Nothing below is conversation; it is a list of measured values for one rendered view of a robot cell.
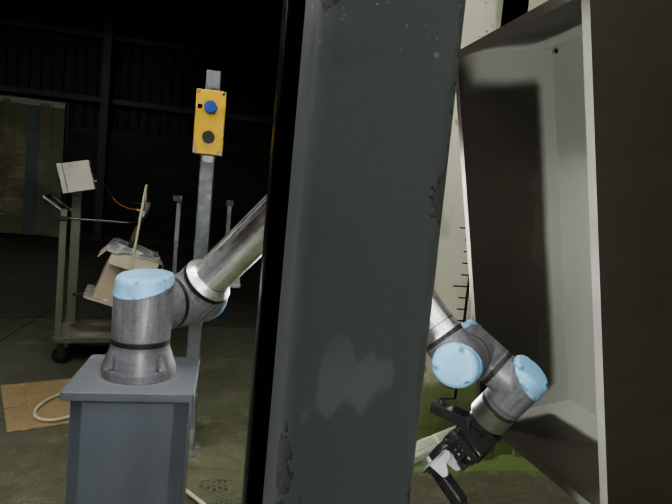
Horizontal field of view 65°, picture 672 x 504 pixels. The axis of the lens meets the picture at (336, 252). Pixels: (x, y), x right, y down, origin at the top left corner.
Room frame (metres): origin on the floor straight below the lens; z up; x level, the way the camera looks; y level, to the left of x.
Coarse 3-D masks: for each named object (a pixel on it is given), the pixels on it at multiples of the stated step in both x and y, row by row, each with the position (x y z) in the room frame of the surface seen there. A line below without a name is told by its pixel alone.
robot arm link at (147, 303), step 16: (128, 272) 1.39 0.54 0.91; (144, 272) 1.40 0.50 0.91; (160, 272) 1.41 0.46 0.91; (128, 288) 1.31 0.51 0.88; (144, 288) 1.31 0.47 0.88; (160, 288) 1.34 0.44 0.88; (176, 288) 1.41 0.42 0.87; (128, 304) 1.31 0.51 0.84; (144, 304) 1.31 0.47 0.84; (160, 304) 1.34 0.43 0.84; (176, 304) 1.39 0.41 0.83; (112, 320) 1.34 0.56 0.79; (128, 320) 1.31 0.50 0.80; (144, 320) 1.31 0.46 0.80; (160, 320) 1.34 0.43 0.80; (176, 320) 1.40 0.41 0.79; (112, 336) 1.33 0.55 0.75; (128, 336) 1.31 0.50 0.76; (144, 336) 1.31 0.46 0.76; (160, 336) 1.34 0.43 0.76
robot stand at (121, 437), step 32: (96, 384) 1.27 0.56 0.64; (160, 384) 1.31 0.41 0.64; (192, 384) 1.33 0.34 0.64; (96, 416) 1.23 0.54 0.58; (128, 416) 1.25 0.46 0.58; (160, 416) 1.26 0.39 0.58; (96, 448) 1.23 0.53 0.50; (128, 448) 1.25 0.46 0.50; (160, 448) 1.26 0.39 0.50; (96, 480) 1.23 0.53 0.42; (128, 480) 1.25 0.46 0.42; (160, 480) 1.26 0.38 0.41
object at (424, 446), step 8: (440, 432) 1.31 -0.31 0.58; (448, 432) 1.33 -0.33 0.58; (424, 440) 1.26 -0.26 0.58; (432, 440) 1.27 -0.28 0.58; (440, 440) 1.29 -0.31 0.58; (416, 448) 1.22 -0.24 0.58; (424, 448) 1.23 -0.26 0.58; (432, 448) 1.25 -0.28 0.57; (416, 456) 1.20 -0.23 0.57; (424, 456) 1.21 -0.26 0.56; (416, 464) 1.21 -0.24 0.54; (424, 464) 1.22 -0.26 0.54; (424, 472) 1.23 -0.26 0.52; (432, 472) 1.23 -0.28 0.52; (448, 472) 1.22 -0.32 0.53; (440, 480) 1.21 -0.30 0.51; (448, 480) 1.20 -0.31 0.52; (440, 488) 1.21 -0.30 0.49; (448, 488) 1.19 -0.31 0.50; (456, 488) 1.19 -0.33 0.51; (448, 496) 1.19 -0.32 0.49; (456, 496) 1.17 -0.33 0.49; (464, 496) 1.18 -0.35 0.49
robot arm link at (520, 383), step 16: (512, 368) 1.10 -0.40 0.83; (528, 368) 1.10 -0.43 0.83; (496, 384) 1.10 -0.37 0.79; (512, 384) 1.09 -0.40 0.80; (528, 384) 1.07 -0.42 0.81; (544, 384) 1.09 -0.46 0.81; (496, 400) 1.11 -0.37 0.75; (512, 400) 1.09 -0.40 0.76; (528, 400) 1.08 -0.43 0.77; (496, 416) 1.11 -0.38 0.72; (512, 416) 1.10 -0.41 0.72
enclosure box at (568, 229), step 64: (576, 0) 1.25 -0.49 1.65; (640, 0) 1.13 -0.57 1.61; (512, 64) 1.73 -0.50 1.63; (576, 64) 1.66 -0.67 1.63; (640, 64) 1.14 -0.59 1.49; (512, 128) 1.74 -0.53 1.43; (576, 128) 1.69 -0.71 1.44; (640, 128) 1.15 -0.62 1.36; (512, 192) 1.75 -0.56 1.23; (576, 192) 1.71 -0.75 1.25; (640, 192) 1.15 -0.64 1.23; (512, 256) 1.76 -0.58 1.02; (576, 256) 1.73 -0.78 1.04; (640, 256) 1.16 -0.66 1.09; (512, 320) 1.76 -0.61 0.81; (576, 320) 1.76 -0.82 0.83; (640, 320) 1.17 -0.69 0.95; (576, 384) 1.78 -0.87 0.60; (640, 384) 1.17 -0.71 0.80; (576, 448) 1.51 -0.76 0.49; (640, 448) 1.18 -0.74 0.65
